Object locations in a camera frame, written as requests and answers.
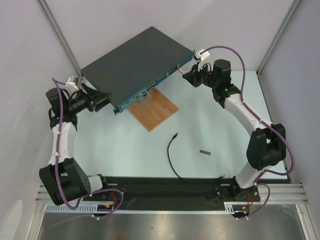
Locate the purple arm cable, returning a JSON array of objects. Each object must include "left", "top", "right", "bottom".
[
  {"left": 199, "top": 45, "right": 296, "bottom": 220},
  {"left": 51, "top": 77, "right": 125, "bottom": 221}
]

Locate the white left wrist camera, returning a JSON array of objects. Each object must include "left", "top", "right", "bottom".
[{"left": 65, "top": 76, "right": 83, "bottom": 92}]

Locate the wooden base board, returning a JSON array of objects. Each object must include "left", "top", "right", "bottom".
[{"left": 128, "top": 88, "right": 179, "bottom": 132}]

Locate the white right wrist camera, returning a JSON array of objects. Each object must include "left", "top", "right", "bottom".
[{"left": 194, "top": 50, "right": 210, "bottom": 72}]

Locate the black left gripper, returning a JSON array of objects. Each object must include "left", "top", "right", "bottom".
[{"left": 67, "top": 83, "right": 113, "bottom": 114}]

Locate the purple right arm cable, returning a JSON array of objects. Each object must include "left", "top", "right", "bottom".
[{"left": 199, "top": 45, "right": 296, "bottom": 220}]

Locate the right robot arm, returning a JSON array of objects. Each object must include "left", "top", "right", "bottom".
[{"left": 182, "top": 59, "right": 286, "bottom": 201}]

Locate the white cable duct rail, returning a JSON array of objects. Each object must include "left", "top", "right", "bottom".
[{"left": 45, "top": 201, "right": 237, "bottom": 215}]

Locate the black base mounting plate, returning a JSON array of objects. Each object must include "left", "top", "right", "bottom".
[{"left": 85, "top": 176, "right": 260, "bottom": 211}]

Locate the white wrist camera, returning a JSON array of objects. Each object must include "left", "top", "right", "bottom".
[
  {"left": 65, "top": 76, "right": 83, "bottom": 92},
  {"left": 194, "top": 50, "right": 210, "bottom": 72}
]

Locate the aluminium frame post left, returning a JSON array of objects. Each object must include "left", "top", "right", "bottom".
[{"left": 36, "top": 0, "right": 83, "bottom": 78}]

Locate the metal switch stand bracket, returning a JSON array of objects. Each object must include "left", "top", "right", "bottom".
[{"left": 136, "top": 92, "right": 152, "bottom": 105}]

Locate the spare silver SFP module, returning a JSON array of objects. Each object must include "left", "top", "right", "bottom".
[{"left": 199, "top": 150, "right": 211, "bottom": 156}]

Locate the aluminium front rail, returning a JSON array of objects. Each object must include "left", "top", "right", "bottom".
[{"left": 35, "top": 183, "right": 309, "bottom": 205}]

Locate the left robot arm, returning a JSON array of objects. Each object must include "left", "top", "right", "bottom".
[{"left": 39, "top": 84, "right": 111, "bottom": 209}]

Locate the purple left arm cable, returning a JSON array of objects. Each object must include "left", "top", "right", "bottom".
[{"left": 51, "top": 77, "right": 125, "bottom": 221}]

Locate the black ethernet cable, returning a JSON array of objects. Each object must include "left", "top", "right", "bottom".
[{"left": 166, "top": 132, "right": 225, "bottom": 185}]

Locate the dark grey network switch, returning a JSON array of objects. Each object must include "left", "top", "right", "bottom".
[{"left": 81, "top": 26, "right": 195, "bottom": 114}]

